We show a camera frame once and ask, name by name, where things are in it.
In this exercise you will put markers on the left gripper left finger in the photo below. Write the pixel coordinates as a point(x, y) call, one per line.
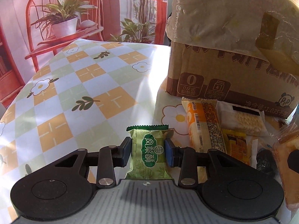
point(110, 157)

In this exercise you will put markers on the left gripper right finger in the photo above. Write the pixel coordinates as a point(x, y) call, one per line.
point(185, 159)

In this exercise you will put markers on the orange bread packet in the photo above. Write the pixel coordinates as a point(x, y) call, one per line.
point(203, 125)

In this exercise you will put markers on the green pineapple cake packet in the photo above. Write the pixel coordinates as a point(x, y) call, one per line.
point(148, 160)

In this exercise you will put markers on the yellow candy packet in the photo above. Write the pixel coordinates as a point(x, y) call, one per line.
point(236, 145)

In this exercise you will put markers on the white cracker packet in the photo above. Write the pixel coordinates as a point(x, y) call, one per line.
point(241, 119)

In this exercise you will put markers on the orange-red chip bag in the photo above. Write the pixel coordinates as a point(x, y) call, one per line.
point(286, 157)

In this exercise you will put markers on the checkered floral tablecloth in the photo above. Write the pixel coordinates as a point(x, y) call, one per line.
point(91, 91)

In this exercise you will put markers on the dark prune packet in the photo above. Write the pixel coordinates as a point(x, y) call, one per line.
point(266, 163)

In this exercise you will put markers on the cardboard box with plastic liner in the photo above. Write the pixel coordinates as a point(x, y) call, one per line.
point(243, 52)

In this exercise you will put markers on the printed room backdrop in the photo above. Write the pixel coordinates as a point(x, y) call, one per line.
point(32, 31)

